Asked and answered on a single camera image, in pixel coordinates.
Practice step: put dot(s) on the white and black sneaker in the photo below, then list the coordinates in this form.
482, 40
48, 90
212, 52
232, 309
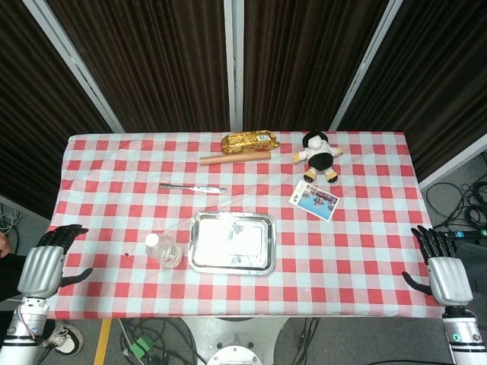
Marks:
64, 337

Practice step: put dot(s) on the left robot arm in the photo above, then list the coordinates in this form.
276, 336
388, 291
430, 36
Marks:
19, 334

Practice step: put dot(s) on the person in black clothing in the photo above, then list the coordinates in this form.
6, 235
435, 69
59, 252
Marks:
9, 277

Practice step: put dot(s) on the silver metal tray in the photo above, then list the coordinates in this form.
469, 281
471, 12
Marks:
232, 243

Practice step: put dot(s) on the white partition base rail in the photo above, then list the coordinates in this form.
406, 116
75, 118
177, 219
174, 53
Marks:
452, 167

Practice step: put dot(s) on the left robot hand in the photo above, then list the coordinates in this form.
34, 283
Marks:
40, 270

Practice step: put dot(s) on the silver table knife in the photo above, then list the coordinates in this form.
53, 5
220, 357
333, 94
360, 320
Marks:
190, 188

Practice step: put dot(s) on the wooden rolling pin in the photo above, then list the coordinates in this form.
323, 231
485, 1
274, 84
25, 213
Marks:
234, 159

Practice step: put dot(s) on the transparent plastic water bottle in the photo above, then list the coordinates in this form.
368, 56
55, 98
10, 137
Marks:
164, 252

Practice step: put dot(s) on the white partition post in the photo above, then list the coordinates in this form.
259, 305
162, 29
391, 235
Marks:
361, 64
233, 64
76, 64

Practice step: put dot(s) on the green plastic box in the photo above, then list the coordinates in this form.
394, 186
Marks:
142, 344

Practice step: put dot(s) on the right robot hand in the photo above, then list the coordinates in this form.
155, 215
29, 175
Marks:
451, 279

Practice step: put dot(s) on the red white checkered tablecloth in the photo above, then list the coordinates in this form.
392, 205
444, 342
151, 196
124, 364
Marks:
342, 266

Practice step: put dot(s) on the black power strip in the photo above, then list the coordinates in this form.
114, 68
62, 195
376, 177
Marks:
466, 234

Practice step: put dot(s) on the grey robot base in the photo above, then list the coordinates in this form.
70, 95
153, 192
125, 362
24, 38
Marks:
232, 342

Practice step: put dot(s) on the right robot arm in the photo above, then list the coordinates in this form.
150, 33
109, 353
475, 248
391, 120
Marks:
464, 338

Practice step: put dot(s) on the dark pleated curtain panel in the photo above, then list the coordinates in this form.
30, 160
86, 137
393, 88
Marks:
152, 64
26, 114
300, 64
437, 76

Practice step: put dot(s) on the blue picture postcard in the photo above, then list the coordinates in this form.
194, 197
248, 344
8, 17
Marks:
314, 200

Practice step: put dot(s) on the gold snack package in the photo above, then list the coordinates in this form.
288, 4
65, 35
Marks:
247, 141

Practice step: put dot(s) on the black and white plush toy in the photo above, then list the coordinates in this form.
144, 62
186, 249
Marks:
319, 156

